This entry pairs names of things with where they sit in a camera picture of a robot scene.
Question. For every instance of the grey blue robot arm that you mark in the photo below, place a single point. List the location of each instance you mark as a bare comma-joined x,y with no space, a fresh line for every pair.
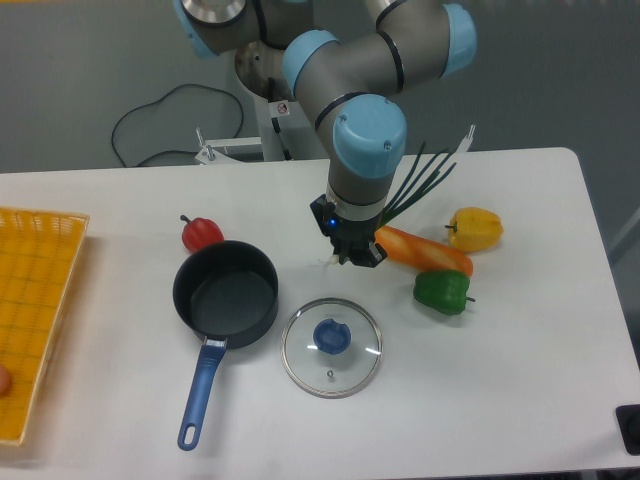
345,90

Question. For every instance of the yellow bell pepper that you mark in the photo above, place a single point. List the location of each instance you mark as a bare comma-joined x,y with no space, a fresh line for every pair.
473,229

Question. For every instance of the red bell pepper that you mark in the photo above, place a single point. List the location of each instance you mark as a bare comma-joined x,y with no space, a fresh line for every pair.
199,233

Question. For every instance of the glass lid blue knob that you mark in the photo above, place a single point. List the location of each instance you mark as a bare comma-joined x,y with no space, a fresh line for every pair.
331,348

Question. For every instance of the yellow woven basket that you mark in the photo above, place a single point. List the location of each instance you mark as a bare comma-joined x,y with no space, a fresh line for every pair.
39,252

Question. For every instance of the black pot blue handle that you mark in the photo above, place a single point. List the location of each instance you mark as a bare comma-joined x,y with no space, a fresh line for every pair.
227,294

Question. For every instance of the black object table corner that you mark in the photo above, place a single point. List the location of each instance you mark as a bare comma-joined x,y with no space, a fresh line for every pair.
628,417

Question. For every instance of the green onion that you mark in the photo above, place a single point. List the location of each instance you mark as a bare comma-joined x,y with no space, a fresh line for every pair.
419,182

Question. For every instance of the orange baguette bread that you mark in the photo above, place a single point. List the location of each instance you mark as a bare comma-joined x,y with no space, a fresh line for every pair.
420,253

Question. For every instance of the white table clamp bracket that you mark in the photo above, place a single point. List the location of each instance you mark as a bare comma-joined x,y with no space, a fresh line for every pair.
467,140

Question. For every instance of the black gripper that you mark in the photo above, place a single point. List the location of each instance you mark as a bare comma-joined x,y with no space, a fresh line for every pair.
352,241

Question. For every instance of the green bell pepper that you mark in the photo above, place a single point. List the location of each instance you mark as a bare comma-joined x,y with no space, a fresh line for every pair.
445,291

